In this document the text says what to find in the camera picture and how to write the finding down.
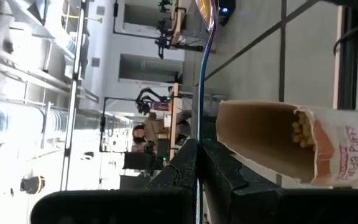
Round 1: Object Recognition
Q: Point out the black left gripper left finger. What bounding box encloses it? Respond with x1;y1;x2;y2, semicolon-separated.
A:
30;138;198;224

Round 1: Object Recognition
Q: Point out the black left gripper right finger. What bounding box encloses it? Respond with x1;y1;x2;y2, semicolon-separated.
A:
199;138;358;224

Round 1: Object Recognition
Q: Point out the iridescent metal spoon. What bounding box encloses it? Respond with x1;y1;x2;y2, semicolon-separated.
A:
194;0;220;224

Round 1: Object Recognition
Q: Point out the person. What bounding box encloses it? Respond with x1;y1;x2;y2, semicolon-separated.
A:
131;123;157;153

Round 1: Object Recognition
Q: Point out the wooden background table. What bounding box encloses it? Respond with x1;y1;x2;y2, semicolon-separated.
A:
168;82;181;161
170;0;188;50

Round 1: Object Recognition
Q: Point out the black yellow-banded device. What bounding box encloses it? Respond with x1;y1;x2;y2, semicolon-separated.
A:
19;175;46;195

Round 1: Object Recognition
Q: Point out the black device with blue light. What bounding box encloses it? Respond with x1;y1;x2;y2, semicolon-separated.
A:
218;0;237;26

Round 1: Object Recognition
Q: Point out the black metal table frame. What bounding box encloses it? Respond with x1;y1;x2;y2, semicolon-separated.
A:
333;4;358;110

